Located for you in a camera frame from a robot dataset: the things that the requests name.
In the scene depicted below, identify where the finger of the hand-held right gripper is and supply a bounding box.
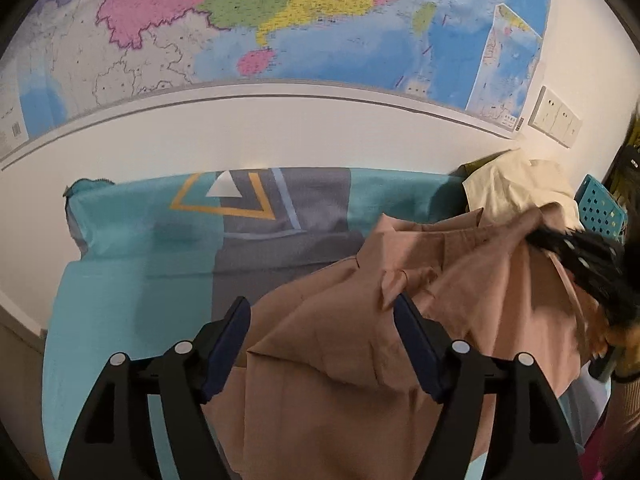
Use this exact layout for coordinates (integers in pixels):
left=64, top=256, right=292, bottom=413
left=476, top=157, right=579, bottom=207
left=525, top=226, right=613, bottom=281

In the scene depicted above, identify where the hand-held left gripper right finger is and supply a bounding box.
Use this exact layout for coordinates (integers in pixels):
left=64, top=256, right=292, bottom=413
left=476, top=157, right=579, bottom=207
left=394, top=292, right=584, bottom=480

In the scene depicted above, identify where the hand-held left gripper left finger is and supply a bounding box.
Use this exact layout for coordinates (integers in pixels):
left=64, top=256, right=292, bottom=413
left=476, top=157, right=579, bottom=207
left=57, top=296, right=251, bottom=480

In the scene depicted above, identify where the tan brown shirt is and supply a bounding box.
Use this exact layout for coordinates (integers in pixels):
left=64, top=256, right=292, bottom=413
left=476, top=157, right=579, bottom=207
left=202, top=202, right=614, bottom=480

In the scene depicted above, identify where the person's right forearm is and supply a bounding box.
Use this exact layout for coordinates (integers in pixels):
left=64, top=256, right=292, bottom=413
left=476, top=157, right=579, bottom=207
left=599, top=372, right=640, bottom=463

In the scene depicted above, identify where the blue perforated plastic basket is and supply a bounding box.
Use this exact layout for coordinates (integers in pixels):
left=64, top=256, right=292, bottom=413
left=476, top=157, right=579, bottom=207
left=575, top=174, right=629, bottom=247

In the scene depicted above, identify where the cream yellow garment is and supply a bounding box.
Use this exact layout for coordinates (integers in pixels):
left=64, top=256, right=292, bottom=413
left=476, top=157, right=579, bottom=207
left=462, top=149, right=584, bottom=227

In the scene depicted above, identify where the teal bed sheet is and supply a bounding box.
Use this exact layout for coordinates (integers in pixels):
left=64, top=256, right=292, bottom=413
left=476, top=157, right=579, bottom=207
left=42, top=255, right=614, bottom=480

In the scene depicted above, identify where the teal patterned pillow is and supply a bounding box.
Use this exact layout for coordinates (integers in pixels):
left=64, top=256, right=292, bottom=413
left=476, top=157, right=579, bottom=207
left=62, top=167, right=469, bottom=277

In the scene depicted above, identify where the white wall switch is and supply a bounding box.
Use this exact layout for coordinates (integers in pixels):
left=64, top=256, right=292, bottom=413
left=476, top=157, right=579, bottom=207
left=567, top=110, right=584, bottom=149

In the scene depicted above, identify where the white wall socket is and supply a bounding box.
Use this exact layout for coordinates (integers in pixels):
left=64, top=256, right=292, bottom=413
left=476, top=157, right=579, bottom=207
left=528, top=86, right=562, bottom=136
left=552, top=102, right=576, bottom=142

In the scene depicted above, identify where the colourful wall map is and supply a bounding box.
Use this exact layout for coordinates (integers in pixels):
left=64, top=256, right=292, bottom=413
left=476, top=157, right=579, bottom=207
left=0, top=0, right=556, bottom=171

